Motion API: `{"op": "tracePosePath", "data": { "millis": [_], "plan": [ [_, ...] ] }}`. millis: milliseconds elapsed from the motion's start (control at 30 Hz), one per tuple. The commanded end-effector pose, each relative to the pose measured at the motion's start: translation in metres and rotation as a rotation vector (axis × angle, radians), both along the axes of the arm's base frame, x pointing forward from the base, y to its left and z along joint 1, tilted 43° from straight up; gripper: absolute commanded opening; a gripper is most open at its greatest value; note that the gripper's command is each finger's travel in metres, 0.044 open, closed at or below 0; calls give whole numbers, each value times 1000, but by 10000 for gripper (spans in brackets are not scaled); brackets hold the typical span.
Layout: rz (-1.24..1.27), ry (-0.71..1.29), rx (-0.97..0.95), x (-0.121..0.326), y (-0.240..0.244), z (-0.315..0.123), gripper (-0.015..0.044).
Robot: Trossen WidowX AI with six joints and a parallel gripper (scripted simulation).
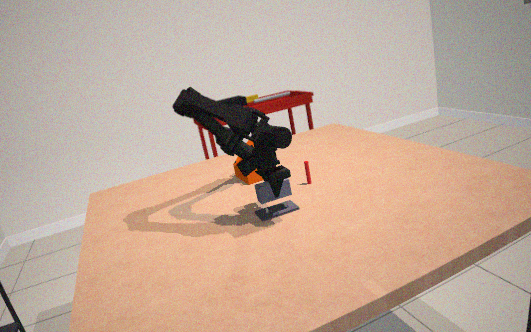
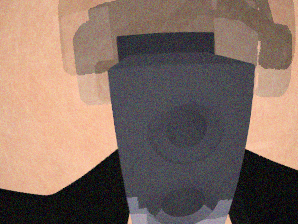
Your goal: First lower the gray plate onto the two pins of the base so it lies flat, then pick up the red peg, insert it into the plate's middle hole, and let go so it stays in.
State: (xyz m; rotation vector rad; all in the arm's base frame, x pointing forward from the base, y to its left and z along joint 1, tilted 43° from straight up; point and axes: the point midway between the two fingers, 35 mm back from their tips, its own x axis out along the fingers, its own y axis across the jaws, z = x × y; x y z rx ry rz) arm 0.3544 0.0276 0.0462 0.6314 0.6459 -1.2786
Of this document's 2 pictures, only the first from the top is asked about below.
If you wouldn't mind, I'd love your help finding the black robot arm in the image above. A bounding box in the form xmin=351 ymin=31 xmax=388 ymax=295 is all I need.
xmin=172 ymin=87 xmax=292 ymax=177

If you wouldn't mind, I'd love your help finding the red peg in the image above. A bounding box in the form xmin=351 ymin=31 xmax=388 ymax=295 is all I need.
xmin=304 ymin=161 xmax=312 ymax=184

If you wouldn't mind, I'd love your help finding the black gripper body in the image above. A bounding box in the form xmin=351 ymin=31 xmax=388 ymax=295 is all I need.
xmin=253 ymin=146 xmax=291 ymax=183

